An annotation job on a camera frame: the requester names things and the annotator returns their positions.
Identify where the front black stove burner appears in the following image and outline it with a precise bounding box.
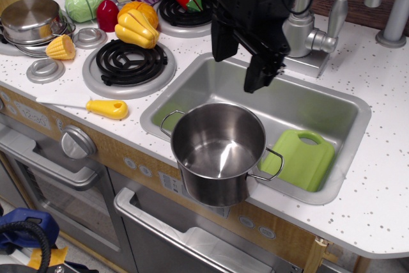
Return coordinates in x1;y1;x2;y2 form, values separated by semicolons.
82;40;176;100

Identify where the back black stove burner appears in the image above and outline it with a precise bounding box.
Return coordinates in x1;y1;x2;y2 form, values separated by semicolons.
154;0;217;38

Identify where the silver sink basin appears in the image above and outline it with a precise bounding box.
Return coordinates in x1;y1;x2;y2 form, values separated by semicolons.
141;53;371;205

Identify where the small steel pot upside down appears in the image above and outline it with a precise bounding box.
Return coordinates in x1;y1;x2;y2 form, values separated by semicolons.
1;0;75;58

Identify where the yellow toy squash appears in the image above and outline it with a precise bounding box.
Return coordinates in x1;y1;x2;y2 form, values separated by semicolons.
114;9;159;49

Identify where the silver stove knob front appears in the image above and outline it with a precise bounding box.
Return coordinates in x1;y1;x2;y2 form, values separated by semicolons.
26;58;65;84

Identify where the silver post right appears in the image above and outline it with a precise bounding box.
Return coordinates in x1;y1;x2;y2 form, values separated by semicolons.
375;0;408;49

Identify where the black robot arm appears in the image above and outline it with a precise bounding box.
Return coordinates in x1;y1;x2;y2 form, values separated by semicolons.
211;0;296;93

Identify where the yellow handled toy knife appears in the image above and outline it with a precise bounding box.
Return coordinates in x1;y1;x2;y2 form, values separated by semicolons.
36;93;128;120

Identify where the black stove burner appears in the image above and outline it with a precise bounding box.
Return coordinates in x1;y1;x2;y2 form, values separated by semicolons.
82;40;176;100
154;0;217;38

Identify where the yellow toy corn piece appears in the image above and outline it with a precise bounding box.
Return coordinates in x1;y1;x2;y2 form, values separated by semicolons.
45;35;76;60

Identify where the silver stove knob back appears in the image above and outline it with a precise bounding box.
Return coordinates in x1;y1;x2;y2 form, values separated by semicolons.
73;27;107;49

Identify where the blue clamp tool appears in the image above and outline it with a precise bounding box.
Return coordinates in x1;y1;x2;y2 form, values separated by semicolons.
1;208;59;249

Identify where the green plate in sink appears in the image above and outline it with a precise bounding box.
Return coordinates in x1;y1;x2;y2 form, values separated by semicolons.
151;104;185;131

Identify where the yellow cloth on floor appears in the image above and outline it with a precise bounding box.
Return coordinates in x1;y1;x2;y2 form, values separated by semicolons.
27;246;68;269

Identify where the large steel pot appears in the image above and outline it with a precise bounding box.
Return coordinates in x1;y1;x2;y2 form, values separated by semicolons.
166;102;284;207

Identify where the green cutting board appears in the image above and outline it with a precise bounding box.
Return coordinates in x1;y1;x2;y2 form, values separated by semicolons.
261;129;335;192

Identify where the silver oven dial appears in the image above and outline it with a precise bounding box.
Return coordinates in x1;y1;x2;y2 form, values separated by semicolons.
60;125;97;160

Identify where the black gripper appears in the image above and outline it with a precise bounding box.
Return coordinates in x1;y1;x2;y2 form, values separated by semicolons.
211;0;291;93

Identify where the red toy pepper half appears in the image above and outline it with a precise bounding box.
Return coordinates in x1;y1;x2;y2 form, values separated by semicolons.
96;0;119;33

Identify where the orange toy pumpkin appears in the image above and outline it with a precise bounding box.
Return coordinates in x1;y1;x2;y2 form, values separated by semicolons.
117;1;159;29

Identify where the silver toy faucet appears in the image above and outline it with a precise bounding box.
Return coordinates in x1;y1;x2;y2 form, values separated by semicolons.
282;0;348;77

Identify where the green toy cabbage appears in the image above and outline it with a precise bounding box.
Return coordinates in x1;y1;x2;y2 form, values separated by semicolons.
65;0;103;23

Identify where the toy dishwasher door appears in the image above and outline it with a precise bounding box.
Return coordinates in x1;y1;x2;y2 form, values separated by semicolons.
109;170;303;272

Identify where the toy oven door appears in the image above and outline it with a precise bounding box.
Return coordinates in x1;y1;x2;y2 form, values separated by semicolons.
1;115;137;272

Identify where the silver stove knob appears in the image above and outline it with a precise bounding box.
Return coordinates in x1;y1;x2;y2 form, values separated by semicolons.
26;58;65;84
73;27;107;49

